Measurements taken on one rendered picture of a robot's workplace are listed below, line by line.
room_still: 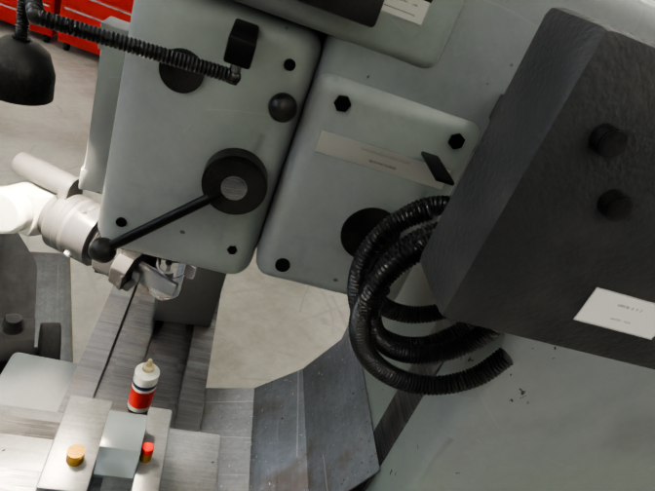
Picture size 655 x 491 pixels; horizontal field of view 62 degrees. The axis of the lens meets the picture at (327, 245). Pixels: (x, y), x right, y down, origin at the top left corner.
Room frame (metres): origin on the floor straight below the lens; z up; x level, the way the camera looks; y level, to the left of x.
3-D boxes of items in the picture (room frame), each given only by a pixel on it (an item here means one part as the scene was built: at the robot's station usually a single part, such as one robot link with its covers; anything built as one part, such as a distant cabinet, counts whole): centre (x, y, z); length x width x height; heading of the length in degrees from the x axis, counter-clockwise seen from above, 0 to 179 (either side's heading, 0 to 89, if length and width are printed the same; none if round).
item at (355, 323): (0.52, -0.11, 1.45); 0.18 x 0.16 x 0.21; 105
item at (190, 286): (0.99, 0.26, 1.03); 0.22 x 0.12 x 0.20; 23
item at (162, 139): (0.64, 0.19, 1.47); 0.21 x 0.19 x 0.32; 15
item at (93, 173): (0.61, 0.30, 1.45); 0.04 x 0.04 x 0.21; 15
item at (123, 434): (0.49, 0.16, 1.04); 0.06 x 0.05 x 0.06; 18
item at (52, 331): (1.04, 0.59, 0.50); 0.20 x 0.05 x 0.20; 33
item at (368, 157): (0.69, 0.01, 1.47); 0.24 x 0.19 x 0.26; 15
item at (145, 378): (0.66, 0.20, 0.98); 0.04 x 0.04 x 0.11
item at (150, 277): (0.61, 0.20, 1.23); 0.06 x 0.02 x 0.03; 84
